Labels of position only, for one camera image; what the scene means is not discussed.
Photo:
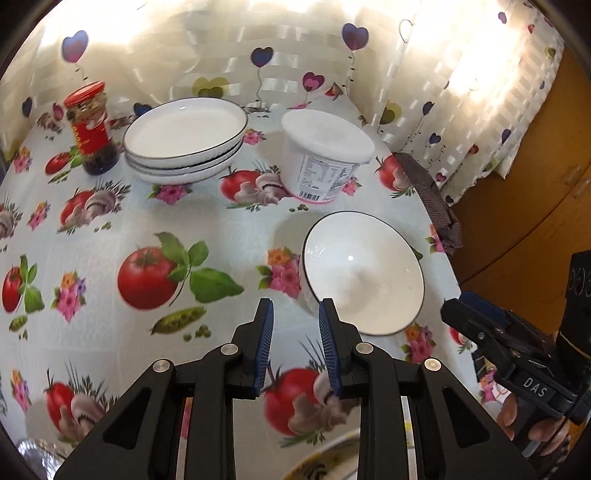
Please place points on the wooden cabinet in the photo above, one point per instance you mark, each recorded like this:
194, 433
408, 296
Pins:
517, 207

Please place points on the heart-print curtain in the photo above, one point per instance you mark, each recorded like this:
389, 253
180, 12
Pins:
161, 55

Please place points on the vegetable-print tablecloth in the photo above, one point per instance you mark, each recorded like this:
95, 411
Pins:
138, 217

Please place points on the white ribbed bowl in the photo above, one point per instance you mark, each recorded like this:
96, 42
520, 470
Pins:
369, 277

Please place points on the red-lidded sauce jar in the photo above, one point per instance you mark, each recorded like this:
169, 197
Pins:
92, 134

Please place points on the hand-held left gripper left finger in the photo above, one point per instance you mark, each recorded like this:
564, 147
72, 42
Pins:
263, 350

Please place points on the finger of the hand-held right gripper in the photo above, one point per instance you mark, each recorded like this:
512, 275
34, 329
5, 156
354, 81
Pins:
485, 307
475, 330

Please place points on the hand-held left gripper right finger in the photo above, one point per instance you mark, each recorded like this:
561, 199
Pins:
330, 350

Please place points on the person's right hand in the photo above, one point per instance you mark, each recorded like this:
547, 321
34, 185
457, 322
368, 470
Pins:
507, 415

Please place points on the white plastic tub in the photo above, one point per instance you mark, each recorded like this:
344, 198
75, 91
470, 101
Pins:
318, 161

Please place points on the floral ceramic plate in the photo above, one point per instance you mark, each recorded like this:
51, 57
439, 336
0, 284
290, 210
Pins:
318, 461

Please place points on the dark dotted cloth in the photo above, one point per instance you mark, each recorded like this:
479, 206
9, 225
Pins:
434, 203

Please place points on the round foil pan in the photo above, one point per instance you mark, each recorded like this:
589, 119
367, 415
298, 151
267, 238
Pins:
37, 454

